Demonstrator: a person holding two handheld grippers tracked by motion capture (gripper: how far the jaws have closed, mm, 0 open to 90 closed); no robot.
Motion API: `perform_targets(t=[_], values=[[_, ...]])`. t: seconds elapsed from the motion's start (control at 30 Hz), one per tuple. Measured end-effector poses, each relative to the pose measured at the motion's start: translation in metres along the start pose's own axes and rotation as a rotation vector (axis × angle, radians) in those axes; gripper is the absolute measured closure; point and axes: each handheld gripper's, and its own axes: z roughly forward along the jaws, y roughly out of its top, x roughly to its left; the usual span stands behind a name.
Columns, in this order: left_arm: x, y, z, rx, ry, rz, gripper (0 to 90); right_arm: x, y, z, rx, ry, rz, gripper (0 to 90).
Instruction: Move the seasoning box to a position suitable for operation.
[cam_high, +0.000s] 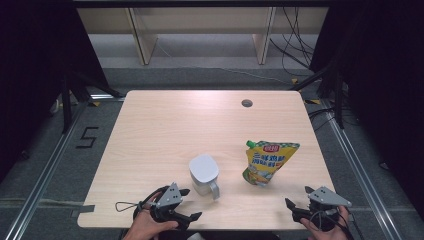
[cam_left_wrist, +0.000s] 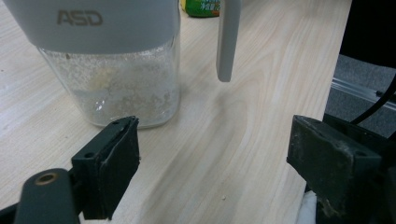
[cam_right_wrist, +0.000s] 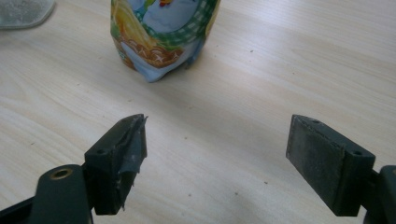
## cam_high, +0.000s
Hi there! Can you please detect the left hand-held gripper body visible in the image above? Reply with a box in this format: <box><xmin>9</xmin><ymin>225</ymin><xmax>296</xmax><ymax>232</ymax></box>
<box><xmin>148</xmin><ymin>182</ymin><xmax>188</xmax><ymax>231</ymax></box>

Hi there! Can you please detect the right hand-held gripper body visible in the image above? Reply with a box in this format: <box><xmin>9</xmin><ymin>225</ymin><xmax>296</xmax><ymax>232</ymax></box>
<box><xmin>299</xmin><ymin>186</ymin><xmax>353</xmax><ymax>233</ymax></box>

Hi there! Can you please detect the yellow seasoning pouch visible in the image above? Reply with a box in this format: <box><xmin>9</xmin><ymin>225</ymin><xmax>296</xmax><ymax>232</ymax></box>
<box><xmin>242</xmin><ymin>139</ymin><xmax>301</xmax><ymax>187</ymax></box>

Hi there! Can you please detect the person's right hand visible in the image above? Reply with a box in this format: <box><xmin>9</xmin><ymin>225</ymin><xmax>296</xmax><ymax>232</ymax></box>
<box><xmin>299</xmin><ymin>205</ymin><xmax>351</xmax><ymax>240</ymax></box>

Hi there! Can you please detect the person's left hand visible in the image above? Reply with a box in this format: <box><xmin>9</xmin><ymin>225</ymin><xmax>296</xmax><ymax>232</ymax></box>
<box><xmin>123</xmin><ymin>193</ymin><xmax>179</xmax><ymax>240</ymax></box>

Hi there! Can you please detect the grey tape strip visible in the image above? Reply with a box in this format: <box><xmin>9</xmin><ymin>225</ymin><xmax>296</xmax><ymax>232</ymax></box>
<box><xmin>70</xmin><ymin>204</ymin><xmax>96</xmax><ymax>218</ymax></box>

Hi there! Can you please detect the black metal stand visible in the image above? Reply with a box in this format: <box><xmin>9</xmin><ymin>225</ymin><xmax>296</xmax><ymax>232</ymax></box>
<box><xmin>60</xmin><ymin>71</ymin><xmax>125</xmax><ymax>134</ymax></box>
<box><xmin>289</xmin><ymin>63</ymin><xmax>346</xmax><ymax>130</ymax></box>

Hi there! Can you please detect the black tape floor mark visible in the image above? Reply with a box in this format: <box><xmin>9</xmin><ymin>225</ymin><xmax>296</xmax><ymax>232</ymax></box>
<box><xmin>75</xmin><ymin>126</ymin><xmax>100</xmax><ymax>150</ymax></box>

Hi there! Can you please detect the black curtain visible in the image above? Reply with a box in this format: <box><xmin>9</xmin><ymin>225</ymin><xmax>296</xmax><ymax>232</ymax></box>
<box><xmin>309</xmin><ymin>0</ymin><xmax>424</xmax><ymax>218</ymax></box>
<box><xmin>0</xmin><ymin>0</ymin><xmax>112</xmax><ymax>183</ymax></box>

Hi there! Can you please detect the beige wooden shelf unit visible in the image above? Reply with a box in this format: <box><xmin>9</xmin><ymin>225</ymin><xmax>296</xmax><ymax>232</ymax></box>
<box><xmin>77</xmin><ymin>7</ymin><xmax>329</xmax><ymax>66</ymax></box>

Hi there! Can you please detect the black hand strap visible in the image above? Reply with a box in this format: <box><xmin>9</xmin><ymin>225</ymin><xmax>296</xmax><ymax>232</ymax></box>
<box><xmin>133</xmin><ymin>185</ymin><xmax>169</xmax><ymax>219</ymax></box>

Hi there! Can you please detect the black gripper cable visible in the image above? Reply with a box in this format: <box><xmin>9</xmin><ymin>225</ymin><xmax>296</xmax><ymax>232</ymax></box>
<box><xmin>309</xmin><ymin>209</ymin><xmax>357</xmax><ymax>240</ymax></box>

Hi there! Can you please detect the metal floor rail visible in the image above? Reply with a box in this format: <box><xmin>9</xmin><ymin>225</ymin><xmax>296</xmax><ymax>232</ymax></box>
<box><xmin>320</xmin><ymin>99</ymin><xmax>398</xmax><ymax>240</ymax></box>
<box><xmin>4</xmin><ymin>99</ymin><xmax>88</xmax><ymax>240</ymax></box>

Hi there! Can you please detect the thin grey cord loop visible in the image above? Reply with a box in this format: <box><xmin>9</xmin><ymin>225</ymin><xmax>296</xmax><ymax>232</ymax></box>
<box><xmin>115</xmin><ymin>201</ymin><xmax>142</xmax><ymax>213</ymax></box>

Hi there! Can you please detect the bundle of black cables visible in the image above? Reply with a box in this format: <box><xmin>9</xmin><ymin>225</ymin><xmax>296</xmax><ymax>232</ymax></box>
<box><xmin>269</xmin><ymin>7</ymin><xmax>317</xmax><ymax>78</ymax></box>

